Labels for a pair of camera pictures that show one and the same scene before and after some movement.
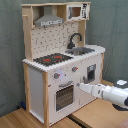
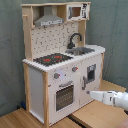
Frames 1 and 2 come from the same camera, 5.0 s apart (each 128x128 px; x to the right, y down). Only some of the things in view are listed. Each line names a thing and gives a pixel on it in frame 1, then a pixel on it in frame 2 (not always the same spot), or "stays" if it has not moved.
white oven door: x=65 y=96 stays
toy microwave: x=80 y=11 stays
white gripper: x=97 y=90 to x=108 y=97
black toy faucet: x=70 y=44 stays
